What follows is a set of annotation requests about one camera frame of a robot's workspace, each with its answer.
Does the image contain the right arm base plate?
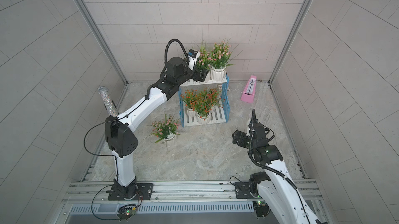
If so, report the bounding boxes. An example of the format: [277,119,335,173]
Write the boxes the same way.
[234,181,260,199]

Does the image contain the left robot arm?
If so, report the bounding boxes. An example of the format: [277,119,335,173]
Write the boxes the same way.
[104,39,198,200]

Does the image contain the glitter tube on black stand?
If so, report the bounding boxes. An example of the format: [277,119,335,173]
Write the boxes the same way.
[98,86,118,118]

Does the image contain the pink flower pot corner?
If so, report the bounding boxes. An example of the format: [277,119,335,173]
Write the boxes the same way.
[196,40,211,82]

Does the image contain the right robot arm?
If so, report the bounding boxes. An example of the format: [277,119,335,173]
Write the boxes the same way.
[232,111,323,224]

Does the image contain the blue white wooden rack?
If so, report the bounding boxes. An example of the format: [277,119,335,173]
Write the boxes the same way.
[178,75,230,127]

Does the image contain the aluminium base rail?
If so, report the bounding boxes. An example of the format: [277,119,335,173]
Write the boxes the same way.
[56,179,326,223]

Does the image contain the pink flower pot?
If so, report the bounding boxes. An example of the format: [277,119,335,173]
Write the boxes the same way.
[151,114,180,143]
[208,40,232,82]

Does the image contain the red flower pot front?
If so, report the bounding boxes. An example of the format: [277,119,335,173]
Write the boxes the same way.
[195,87,221,125]

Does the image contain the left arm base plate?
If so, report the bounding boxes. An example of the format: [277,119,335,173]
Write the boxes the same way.
[106,183,153,201]

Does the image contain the pink metronome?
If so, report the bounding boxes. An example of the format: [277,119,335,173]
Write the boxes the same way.
[241,75,257,103]

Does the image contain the red flower pot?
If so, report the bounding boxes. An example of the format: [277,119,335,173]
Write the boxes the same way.
[195,87,221,125]
[181,90,197,117]

